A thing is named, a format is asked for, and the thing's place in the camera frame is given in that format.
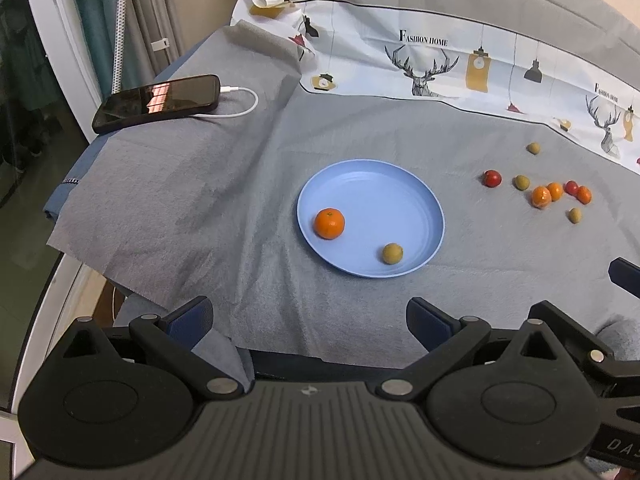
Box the spotted pole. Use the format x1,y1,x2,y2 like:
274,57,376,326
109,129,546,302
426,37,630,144
110,0,132,95

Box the white charging cable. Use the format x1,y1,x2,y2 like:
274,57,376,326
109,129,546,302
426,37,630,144
192,86,259,121

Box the teal curtain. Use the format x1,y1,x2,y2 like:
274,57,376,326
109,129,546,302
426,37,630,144
67,0,126,91

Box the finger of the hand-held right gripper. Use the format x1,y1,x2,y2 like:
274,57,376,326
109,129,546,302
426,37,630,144
607,257,640,304
530,300,640,401

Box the grey table cloth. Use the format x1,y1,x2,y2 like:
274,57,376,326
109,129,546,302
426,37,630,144
46,20,640,366

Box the large tangerine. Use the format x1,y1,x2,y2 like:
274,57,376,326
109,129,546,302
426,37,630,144
314,207,346,240

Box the white door frame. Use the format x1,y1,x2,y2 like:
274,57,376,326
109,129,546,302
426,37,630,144
20,0,103,143

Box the white printed deer cloth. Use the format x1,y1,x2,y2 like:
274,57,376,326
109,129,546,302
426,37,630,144
230,0,640,171

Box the grey curtain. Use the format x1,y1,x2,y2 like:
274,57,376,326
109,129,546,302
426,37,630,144
127,0,251,78

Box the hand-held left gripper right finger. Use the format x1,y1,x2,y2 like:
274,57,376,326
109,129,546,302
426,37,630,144
375,296,587,401

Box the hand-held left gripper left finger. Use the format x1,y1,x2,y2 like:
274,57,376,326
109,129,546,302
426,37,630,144
60,296,243,402

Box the black smartphone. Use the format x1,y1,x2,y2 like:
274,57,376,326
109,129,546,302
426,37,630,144
92,74,221,135

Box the blue plate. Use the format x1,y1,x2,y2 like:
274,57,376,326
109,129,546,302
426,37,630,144
297,159,446,279

